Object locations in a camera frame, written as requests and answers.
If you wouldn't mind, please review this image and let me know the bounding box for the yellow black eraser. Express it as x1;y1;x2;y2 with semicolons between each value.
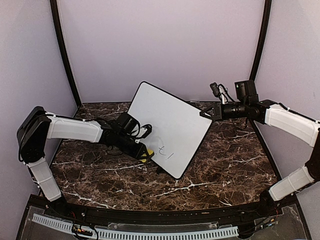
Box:
139;149;155;163

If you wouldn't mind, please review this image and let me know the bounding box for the left black frame post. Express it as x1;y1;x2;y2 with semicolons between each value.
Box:
49;0;82;108

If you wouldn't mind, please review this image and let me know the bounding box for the black front rail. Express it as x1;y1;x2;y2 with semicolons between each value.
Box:
38;198;283;226

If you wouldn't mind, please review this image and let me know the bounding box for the white slotted cable duct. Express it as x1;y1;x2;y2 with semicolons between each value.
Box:
31;213;239;240

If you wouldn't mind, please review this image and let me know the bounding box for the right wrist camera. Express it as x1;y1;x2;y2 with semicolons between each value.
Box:
209;82;232;104

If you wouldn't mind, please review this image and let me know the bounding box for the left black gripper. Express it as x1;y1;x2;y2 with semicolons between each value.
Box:
115;132;149;160

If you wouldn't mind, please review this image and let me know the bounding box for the black frame post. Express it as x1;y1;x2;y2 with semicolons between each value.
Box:
49;0;82;108
249;0;272;81

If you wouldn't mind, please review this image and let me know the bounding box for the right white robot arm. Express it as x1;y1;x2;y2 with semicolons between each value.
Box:
199;80;320;217

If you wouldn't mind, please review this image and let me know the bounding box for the white whiteboard black frame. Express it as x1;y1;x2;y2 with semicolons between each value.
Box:
128;81;212;179

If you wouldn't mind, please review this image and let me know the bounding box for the right black frame post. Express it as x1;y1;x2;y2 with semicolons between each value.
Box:
249;0;272;81

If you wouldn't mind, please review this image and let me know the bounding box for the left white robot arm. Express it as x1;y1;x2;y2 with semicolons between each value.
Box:
16;106;155;218

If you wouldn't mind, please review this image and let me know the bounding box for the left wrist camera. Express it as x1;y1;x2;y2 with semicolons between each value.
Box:
131;124;153;143

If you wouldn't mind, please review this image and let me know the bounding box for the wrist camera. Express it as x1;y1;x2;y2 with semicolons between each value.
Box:
209;82;232;104
131;124;153;143

